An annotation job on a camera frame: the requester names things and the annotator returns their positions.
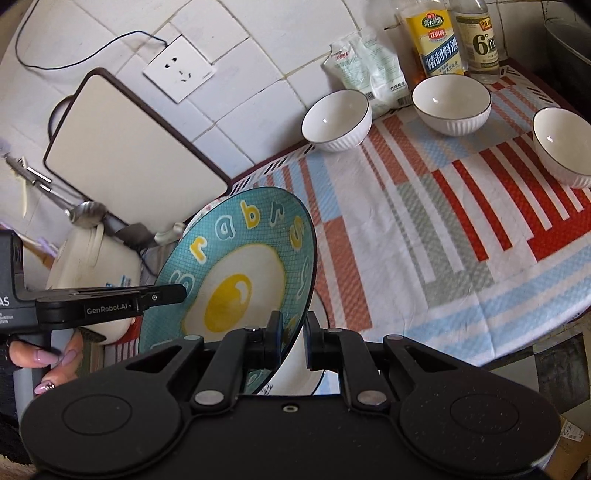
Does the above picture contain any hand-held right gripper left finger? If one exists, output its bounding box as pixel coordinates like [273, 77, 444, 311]
[126, 310, 284, 414]

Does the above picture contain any black cable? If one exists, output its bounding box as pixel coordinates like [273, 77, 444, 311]
[15, 0, 170, 71]

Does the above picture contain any yellow label cooking wine bottle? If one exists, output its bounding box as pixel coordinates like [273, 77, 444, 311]
[396, 0, 467, 83]

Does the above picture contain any metal pot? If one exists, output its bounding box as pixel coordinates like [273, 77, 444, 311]
[542, 14, 591, 112]

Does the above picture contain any white plate with dark rim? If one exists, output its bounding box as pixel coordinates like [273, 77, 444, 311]
[267, 295, 329, 398]

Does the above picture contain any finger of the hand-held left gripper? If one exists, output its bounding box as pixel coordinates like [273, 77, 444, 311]
[36, 283, 188, 331]

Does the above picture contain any white green seasoning bag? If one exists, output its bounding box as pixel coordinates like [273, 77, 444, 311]
[322, 26, 413, 119]

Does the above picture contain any cream rice cooker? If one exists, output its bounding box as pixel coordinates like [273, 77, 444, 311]
[45, 225, 142, 343]

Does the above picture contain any cardboard box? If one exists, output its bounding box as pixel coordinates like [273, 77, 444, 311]
[558, 412, 588, 464]

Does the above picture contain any white wall socket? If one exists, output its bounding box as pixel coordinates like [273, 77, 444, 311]
[142, 34, 217, 103]

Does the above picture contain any white ribbed bowl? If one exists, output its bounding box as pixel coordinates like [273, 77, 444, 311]
[532, 107, 591, 189]
[412, 75, 492, 137]
[301, 89, 373, 153]

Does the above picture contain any cream cutting board dark rim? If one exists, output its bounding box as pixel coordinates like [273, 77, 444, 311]
[43, 68, 232, 232]

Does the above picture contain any striped woven tablecloth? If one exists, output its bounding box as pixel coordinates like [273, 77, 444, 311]
[104, 60, 591, 370]

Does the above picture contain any clear vinegar bottle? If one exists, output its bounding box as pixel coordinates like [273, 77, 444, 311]
[450, 0, 502, 85]

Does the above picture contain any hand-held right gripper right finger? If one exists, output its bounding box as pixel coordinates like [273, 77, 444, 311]
[305, 310, 465, 414]

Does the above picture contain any white power plug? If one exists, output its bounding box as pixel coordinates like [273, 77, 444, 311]
[154, 222, 186, 246]

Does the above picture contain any person's left hand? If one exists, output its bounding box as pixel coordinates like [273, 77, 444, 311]
[6, 330, 85, 396]

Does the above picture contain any metal ladle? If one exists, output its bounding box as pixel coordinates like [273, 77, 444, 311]
[6, 156, 108, 229]

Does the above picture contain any blue fried egg print plate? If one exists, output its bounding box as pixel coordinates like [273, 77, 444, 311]
[139, 187, 318, 397]

